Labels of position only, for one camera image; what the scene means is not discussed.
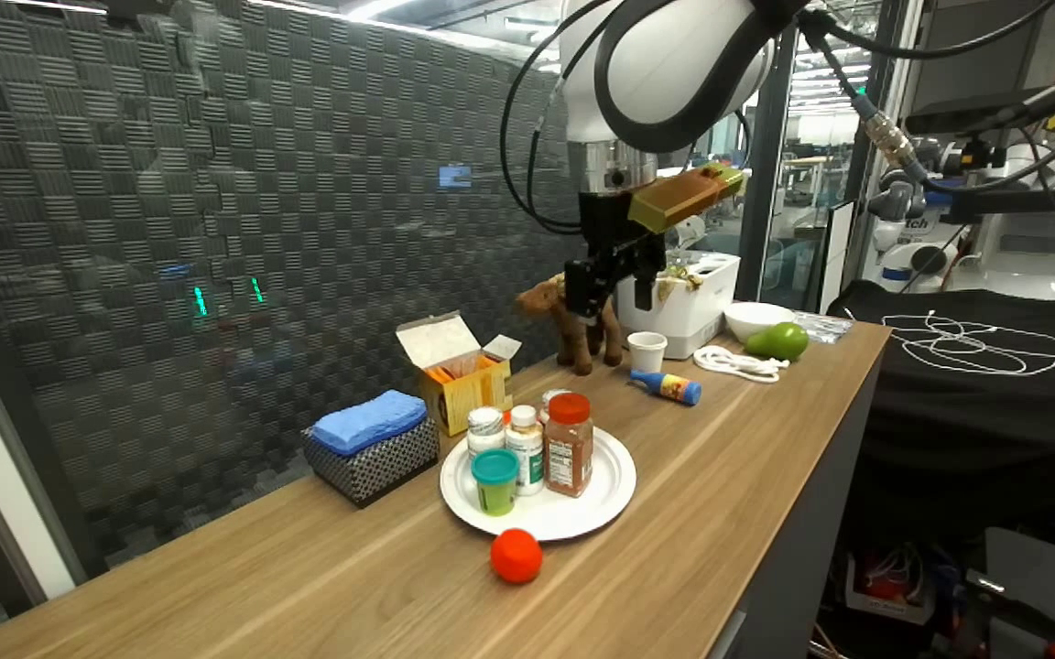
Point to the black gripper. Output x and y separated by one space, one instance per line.
617 252

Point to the blue cap small bottle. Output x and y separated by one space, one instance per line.
667 386

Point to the orange lid spice jar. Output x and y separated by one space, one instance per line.
570 441

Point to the white bottle green label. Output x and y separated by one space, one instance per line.
527 441

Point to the teal lid small jar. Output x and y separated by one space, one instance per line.
498 482

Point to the red plastic strawberry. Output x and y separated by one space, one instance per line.
516 558

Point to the large white pill bottle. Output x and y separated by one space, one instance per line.
485 430

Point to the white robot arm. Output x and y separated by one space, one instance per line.
644 82

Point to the white paper plate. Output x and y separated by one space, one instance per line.
549 515

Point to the brown plush moose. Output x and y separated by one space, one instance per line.
585 343

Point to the white paper cup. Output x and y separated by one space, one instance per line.
648 349

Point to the white hydroponic planter appliance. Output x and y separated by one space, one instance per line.
687 301

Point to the white bowl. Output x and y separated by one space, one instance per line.
752 318

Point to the yellow open cardboard box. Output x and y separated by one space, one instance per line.
455 375

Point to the green fruit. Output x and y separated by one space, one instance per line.
780 343

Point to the blue cloth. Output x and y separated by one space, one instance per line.
367 423

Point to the wrist camera olive box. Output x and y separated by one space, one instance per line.
666 202

